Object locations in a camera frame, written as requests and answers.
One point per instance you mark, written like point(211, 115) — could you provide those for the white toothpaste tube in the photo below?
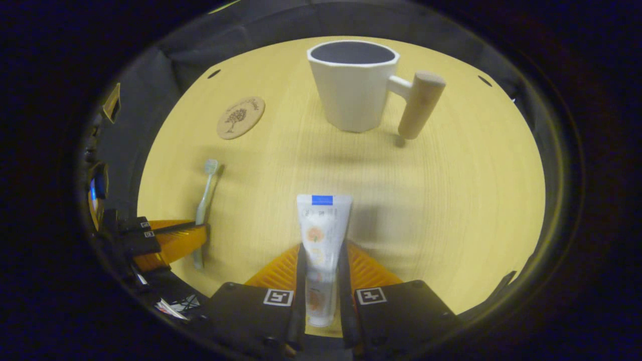
point(323, 235)

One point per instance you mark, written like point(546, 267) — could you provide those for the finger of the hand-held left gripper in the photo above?
point(170, 245)
point(135, 225)

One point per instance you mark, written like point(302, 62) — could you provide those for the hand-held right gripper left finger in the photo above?
point(298, 306)

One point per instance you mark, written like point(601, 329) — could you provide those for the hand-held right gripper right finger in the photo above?
point(346, 301)

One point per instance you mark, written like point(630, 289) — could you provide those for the wooden desktop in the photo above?
point(451, 200)

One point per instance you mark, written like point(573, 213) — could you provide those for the pale green toothbrush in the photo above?
point(205, 200)

